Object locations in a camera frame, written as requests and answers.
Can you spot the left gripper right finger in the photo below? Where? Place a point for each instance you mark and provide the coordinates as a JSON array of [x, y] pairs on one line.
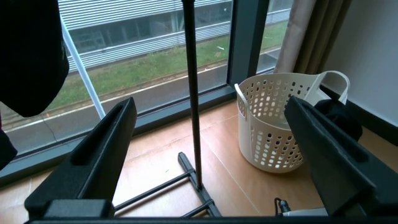
[[339, 174]]

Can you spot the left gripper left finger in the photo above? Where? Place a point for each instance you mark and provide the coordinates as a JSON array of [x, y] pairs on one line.
[[93, 183]]

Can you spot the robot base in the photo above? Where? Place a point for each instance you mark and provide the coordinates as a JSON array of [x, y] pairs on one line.
[[308, 212]]

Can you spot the white laundry basket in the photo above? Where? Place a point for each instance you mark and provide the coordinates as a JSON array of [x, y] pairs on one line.
[[267, 146]]

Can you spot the black clothes rack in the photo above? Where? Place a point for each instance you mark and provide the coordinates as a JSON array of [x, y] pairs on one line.
[[192, 93]]

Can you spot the brown curtain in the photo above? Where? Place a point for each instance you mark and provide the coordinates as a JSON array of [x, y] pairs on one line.
[[311, 37]]

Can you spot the window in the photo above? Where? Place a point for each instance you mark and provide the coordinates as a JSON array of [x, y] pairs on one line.
[[245, 37]]

